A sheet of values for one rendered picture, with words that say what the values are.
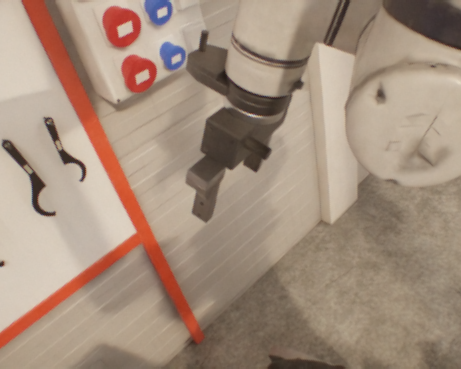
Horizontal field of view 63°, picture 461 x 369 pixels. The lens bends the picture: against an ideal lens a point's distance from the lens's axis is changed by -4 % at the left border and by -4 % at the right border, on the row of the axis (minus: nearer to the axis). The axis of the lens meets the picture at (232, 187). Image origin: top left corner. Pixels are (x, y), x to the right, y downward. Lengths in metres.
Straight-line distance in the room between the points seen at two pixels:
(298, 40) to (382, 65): 0.16
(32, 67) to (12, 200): 0.40
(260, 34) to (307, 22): 0.05
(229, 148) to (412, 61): 0.25
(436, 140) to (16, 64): 1.10
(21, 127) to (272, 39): 0.96
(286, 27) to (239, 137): 0.12
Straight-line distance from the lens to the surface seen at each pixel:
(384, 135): 0.24
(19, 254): 1.40
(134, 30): 1.16
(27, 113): 1.24
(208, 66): 0.46
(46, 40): 1.22
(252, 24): 0.39
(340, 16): 0.37
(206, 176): 0.44
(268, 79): 0.41
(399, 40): 0.24
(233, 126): 0.43
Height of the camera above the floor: 1.88
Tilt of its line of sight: 39 degrees down
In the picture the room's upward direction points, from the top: 15 degrees counter-clockwise
